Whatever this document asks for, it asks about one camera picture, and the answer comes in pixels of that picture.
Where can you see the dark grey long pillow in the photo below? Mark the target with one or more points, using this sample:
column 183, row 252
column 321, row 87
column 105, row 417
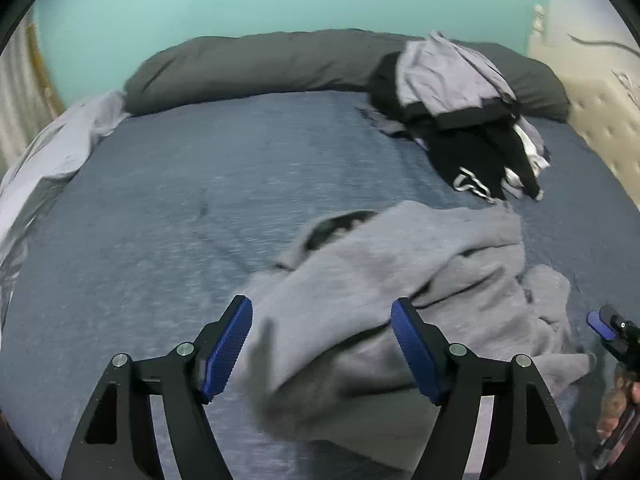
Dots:
column 208, row 69

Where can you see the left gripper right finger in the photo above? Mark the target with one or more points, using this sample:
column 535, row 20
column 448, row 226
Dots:
column 527, row 437

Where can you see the person's right hand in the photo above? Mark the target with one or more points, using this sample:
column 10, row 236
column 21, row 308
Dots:
column 624, row 391

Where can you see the beige tufted headboard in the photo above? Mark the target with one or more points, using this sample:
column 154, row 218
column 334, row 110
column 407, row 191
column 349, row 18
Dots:
column 601, row 80

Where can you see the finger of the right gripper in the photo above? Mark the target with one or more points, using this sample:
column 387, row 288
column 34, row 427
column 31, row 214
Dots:
column 602, row 329

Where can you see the striped beige curtain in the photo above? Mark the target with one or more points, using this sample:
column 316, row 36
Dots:
column 29, row 101

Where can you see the light grey blanket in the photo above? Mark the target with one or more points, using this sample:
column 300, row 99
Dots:
column 31, row 186

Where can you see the blue-grey bed sheet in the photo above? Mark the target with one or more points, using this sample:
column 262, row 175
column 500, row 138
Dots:
column 174, row 211

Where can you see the grey knit sweater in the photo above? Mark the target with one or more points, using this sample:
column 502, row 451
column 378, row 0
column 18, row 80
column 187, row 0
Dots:
column 321, row 361

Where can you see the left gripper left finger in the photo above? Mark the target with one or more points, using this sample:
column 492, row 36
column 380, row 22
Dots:
column 115, row 436

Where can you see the pile of black grey clothes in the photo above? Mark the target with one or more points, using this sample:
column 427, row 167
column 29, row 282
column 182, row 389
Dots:
column 455, row 103

